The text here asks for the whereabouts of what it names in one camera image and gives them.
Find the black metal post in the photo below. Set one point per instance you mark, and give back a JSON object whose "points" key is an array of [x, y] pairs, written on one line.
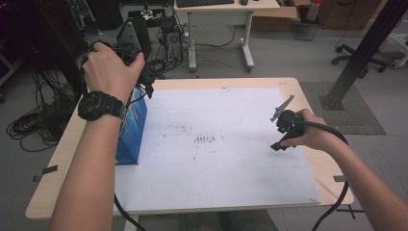
{"points": [[365, 51]]}

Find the grey floor mat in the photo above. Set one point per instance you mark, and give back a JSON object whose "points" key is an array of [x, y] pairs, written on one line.
{"points": [[352, 118]]}

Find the black office chair base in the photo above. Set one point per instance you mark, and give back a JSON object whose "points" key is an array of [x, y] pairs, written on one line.
{"points": [[359, 59]]}

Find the black keyboard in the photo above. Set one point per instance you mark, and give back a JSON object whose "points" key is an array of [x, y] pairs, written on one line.
{"points": [[205, 2]]}

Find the black tape cross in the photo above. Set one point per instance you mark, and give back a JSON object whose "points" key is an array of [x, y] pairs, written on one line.
{"points": [[352, 211]]}

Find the brown wooden cabinet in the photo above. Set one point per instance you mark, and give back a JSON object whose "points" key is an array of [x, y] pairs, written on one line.
{"points": [[349, 14]]}

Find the person's right hand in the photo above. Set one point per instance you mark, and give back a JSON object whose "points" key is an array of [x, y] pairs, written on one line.
{"points": [[317, 136]]}

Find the person's left hand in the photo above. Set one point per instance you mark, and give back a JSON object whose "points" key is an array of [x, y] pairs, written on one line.
{"points": [[109, 73]]}

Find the blue cardboard box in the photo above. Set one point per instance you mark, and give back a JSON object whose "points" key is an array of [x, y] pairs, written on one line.
{"points": [[131, 134]]}

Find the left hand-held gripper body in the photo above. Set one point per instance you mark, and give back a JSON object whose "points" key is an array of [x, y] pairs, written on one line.
{"points": [[128, 41]]}

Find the black computer mouse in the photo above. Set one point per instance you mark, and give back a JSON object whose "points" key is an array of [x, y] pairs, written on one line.
{"points": [[244, 2]]}

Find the black tape strip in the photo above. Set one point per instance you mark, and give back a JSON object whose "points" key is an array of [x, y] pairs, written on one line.
{"points": [[340, 178], [48, 170]]}

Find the black computer tower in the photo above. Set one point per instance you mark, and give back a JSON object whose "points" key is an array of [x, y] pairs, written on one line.
{"points": [[145, 35]]}

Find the dark curtain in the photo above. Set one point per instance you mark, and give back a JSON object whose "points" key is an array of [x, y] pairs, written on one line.
{"points": [[38, 32]]}

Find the brown cardboard box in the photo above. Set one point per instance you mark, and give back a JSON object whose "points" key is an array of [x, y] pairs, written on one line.
{"points": [[275, 19]]}

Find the white table mat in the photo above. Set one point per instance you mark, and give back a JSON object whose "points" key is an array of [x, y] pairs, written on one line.
{"points": [[224, 166]]}

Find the white table leg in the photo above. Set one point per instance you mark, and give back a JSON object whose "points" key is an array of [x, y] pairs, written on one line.
{"points": [[131, 224]]}

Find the white desk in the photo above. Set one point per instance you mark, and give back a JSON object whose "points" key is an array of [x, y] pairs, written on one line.
{"points": [[224, 12]]}

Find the black board with white pattern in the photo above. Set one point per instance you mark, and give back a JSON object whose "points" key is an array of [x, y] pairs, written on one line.
{"points": [[149, 16]]}

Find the open computer case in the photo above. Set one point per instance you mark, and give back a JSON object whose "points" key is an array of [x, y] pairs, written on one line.
{"points": [[173, 45]]}

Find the black wristwatch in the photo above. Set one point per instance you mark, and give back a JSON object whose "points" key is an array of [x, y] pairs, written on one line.
{"points": [[101, 106]]}

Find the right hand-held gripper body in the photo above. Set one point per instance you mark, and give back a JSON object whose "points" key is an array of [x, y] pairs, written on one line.
{"points": [[293, 122]]}

